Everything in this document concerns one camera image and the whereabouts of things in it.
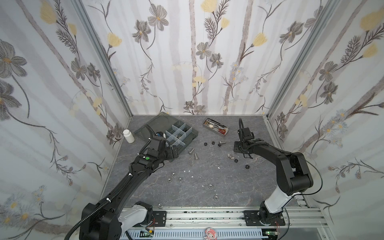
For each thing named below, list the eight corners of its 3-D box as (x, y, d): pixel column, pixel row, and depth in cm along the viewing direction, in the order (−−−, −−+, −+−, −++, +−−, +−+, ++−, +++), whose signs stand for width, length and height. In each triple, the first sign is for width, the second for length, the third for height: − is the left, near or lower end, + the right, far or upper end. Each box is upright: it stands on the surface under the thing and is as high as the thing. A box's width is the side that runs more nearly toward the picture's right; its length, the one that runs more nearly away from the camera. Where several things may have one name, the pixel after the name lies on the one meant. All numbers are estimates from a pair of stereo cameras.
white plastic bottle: (130, 144, 103) (126, 137, 97) (125, 138, 106) (121, 131, 100) (135, 140, 105) (132, 133, 99) (131, 135, 108) (127, 127, 102)
